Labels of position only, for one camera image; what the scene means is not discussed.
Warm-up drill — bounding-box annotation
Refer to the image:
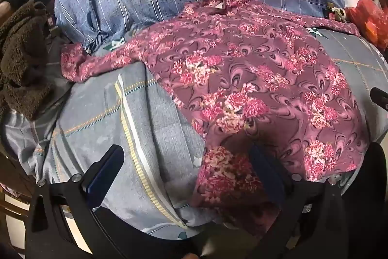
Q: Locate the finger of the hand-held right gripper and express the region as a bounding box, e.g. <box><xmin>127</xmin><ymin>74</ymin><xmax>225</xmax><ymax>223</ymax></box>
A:
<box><xmin>370</xmin><ymin>87</ymin><xmax>388</xmax><ymax>111</ymax></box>

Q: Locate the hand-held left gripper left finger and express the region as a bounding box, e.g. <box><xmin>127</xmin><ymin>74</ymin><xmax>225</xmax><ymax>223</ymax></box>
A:
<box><xmin>25</xmin><ymin>144</ymin><xmax>128</xmax><ymax>259</ymax></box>

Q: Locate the dark red small box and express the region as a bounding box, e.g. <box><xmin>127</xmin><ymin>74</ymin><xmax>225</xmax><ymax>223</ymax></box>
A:
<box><xmin>323</xmin><ymin>2</ymin><xmax>349</xmax><ymax>23</ymax></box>

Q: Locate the maroon floral garment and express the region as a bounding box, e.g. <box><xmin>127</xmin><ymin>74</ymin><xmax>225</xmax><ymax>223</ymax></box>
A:
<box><xmin>60</xmin><ymin>0</ymin><xmax>369</xmax><ymax>240</ymax></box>

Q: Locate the brown fuzzy garment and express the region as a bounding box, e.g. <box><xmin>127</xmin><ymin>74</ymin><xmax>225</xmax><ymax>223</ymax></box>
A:
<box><xmin>0</xmin><ymin>0</ymin><xmax>57</xmax><ymax>121</ymax></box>

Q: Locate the grey star print bed sheet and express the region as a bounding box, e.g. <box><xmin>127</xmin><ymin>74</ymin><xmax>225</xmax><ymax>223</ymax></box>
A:
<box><xmin>0</xmin><ymin>19</ymin><xmax>388</xmax><ymax>240</ymax></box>

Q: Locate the red plastic bag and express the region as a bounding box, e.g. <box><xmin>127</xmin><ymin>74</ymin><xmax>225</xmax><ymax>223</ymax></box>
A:
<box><xmin>346</xmin><ymin>0</ymin><xmax>388</xmax><ymax>50</ymax></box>

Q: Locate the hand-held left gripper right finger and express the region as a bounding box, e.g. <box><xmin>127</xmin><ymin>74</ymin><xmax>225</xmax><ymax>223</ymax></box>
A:
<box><xmin>249</xmin><ymin>144</ymin><xmax>367</xmax><ymax>259</ymax></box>

